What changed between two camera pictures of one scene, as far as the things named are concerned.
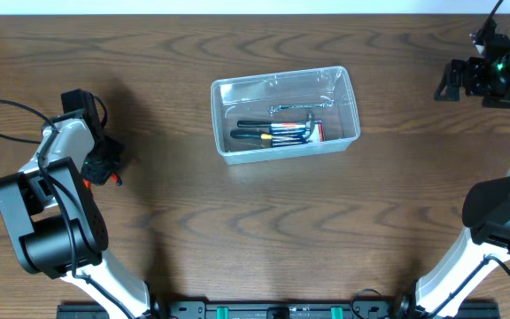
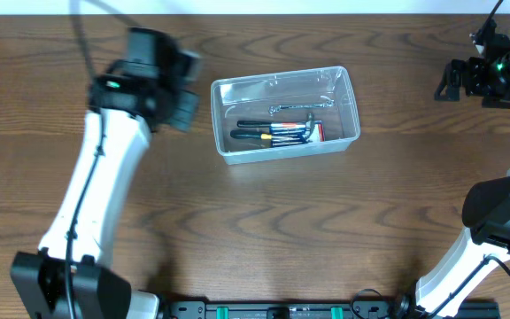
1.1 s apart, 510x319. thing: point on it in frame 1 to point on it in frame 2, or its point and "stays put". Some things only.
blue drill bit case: (288, 134) stays put
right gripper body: (505, 81) stays put
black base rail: (280, 308) stays put
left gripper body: (99, 166) to (176, 111)
